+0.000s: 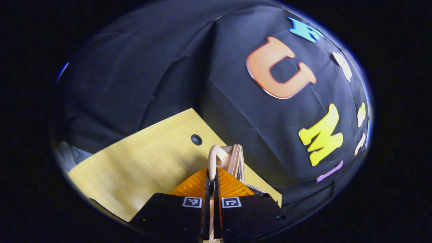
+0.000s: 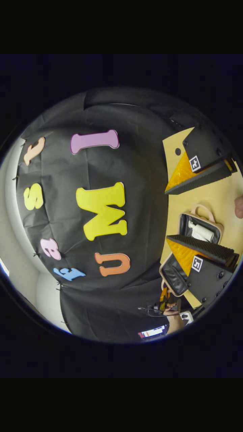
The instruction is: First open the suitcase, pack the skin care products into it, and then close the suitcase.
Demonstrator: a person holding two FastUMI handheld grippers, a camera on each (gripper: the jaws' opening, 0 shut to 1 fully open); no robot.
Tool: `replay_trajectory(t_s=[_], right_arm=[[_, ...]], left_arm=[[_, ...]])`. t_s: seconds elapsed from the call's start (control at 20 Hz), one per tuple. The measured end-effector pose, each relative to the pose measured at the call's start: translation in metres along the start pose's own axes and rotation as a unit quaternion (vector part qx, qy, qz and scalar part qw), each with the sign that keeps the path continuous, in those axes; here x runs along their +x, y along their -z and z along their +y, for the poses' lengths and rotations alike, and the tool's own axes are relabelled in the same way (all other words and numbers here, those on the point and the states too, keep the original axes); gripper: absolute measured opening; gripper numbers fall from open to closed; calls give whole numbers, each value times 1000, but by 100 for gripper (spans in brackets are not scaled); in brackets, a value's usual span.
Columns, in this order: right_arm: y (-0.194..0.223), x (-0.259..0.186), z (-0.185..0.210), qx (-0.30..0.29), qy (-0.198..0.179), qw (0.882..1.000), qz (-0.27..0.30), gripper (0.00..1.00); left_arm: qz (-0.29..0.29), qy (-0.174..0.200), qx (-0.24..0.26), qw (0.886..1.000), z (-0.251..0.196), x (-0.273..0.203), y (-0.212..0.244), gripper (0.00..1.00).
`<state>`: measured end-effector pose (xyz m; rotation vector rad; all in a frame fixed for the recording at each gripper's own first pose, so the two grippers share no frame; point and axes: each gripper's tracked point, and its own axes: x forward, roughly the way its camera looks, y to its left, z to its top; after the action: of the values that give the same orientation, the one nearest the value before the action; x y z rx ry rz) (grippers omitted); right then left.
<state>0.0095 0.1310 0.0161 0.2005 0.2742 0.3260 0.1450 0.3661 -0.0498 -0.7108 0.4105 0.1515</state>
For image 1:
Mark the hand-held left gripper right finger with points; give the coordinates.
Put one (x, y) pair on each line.
(216, 209)

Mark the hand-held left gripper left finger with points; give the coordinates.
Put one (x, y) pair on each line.
(206, 209)

